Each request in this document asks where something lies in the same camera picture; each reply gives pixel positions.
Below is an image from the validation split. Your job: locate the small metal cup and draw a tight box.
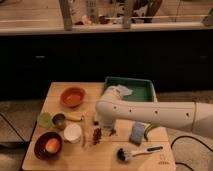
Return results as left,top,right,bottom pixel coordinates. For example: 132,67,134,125
52,113,66,130

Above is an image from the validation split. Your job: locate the dark grape bunch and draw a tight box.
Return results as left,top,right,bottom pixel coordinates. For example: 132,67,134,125
93,128,116,145

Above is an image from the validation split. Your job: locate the black white dish brush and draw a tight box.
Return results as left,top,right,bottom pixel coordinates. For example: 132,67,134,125
117,146,163,162

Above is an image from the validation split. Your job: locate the white round container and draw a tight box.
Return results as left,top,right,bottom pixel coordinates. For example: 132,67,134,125
64,123,82,143

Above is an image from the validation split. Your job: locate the light green cup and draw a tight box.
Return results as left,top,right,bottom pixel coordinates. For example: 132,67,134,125
37,112,52,128

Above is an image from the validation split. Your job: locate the yellow banana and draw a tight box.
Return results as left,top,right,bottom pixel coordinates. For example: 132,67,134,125
65,114,83,122

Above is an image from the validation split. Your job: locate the blue sponge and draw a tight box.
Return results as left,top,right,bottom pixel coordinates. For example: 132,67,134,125
129,122,145,145

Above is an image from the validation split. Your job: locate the wooden cutting board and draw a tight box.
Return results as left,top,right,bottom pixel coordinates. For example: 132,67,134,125
22,82,176,171

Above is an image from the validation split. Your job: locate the dark brown bowl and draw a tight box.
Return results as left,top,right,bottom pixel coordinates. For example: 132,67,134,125
34,132,62,160

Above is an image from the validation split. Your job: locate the white cloth in tray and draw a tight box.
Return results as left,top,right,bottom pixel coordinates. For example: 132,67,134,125
116,85,133,97

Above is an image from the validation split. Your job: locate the orange red bowl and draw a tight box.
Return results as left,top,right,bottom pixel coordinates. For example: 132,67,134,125
60,87,86,107

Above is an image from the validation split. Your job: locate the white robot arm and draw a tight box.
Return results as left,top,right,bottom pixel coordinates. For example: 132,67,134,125
95,86,213,139

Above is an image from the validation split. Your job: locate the green plastic tray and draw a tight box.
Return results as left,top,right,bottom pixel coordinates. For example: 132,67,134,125
103,76,156,102

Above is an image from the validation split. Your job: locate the green vegetable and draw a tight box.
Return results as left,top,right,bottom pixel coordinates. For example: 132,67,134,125
144,124,158,141

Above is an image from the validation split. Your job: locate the wooden stick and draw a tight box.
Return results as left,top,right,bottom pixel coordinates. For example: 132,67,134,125
81,122,86,148

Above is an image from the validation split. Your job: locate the wooden block eraser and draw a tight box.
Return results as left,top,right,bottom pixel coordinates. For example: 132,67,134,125
93,115,99,126

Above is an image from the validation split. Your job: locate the peach fruit in bowl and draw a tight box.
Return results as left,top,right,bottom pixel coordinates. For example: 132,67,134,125
45,138,60,153

